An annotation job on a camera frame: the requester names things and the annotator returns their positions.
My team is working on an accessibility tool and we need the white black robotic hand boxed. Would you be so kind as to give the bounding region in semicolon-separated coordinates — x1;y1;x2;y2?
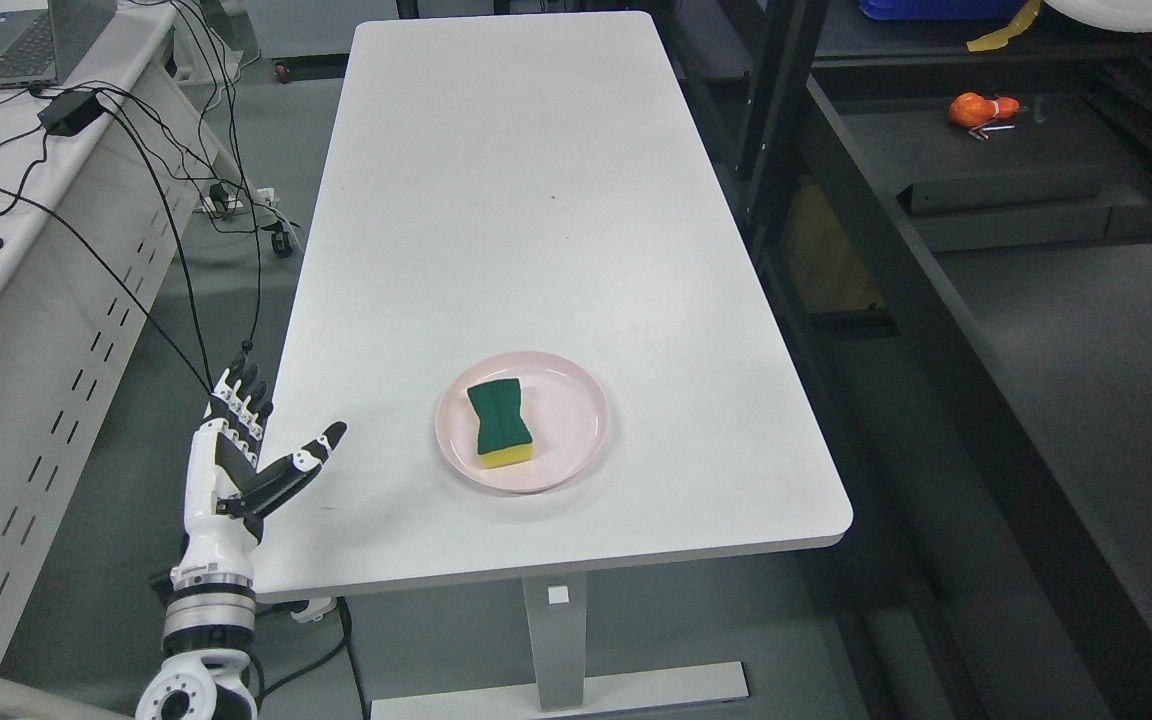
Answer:
170;353;348;591

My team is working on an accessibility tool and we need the black power adapter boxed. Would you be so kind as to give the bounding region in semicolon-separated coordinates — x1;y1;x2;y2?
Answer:
36;88;106;137

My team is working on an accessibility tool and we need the black metal shelving rack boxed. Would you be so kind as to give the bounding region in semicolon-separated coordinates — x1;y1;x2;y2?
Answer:
655;0;1152;720

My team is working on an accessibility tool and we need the white table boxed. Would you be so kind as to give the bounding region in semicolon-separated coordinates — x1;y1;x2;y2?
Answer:
253;12;852;719

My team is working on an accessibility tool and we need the green yellow sponge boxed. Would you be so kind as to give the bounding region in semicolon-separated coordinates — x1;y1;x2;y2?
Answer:
467;377;535;470

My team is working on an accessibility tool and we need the orange toy on shelf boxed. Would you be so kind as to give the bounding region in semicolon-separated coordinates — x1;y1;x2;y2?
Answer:
948;92;1021;129

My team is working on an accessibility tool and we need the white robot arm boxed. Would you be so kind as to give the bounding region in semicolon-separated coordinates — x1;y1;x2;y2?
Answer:
134;574;259;719

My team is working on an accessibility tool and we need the white perforated side desk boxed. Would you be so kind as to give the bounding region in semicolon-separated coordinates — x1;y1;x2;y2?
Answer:
0;3;225;665

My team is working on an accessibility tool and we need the black cable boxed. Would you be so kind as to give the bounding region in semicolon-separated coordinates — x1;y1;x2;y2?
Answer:
0;160;217;396

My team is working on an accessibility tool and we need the grey laptop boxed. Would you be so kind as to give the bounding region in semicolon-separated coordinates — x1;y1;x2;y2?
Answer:
0;1;116;90

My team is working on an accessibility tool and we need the pink plate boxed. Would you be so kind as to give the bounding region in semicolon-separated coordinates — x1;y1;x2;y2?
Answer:
434;351;611;495

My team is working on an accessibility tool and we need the blue plastic bin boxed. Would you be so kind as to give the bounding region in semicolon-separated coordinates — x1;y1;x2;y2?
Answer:
858;0;1025;20

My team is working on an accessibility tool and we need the white power strip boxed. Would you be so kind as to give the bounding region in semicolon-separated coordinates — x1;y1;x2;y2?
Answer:
195;182;282;219

